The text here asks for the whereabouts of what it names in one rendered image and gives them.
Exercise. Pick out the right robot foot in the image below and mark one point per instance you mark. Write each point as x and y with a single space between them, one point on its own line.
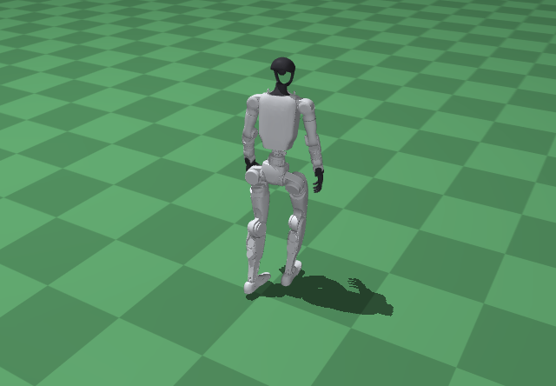
287 279

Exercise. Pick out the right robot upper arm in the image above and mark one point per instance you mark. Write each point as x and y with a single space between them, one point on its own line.
306 108

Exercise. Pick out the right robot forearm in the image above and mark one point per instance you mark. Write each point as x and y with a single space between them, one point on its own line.
315 154

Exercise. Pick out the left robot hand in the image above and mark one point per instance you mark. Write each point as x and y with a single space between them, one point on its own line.
247 162

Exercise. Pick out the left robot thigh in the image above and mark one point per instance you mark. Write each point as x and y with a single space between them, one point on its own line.
259 192

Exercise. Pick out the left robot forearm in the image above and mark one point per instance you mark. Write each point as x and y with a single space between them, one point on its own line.
248 148

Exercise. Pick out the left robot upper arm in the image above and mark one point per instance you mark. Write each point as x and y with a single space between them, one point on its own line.
251 115

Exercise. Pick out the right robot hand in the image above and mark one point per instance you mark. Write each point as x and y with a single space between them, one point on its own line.
319 174

